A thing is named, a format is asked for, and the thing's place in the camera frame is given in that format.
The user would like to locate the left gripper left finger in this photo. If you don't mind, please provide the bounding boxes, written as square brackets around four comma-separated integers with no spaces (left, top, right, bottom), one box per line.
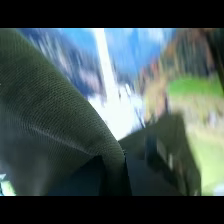
[47,154,108,197]

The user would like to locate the dark green garment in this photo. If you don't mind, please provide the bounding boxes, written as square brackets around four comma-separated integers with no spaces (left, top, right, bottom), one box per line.
[0,28,203,197]

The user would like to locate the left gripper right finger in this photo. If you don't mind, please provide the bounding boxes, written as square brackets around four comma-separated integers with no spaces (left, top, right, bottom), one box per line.
[125,153,184,197]

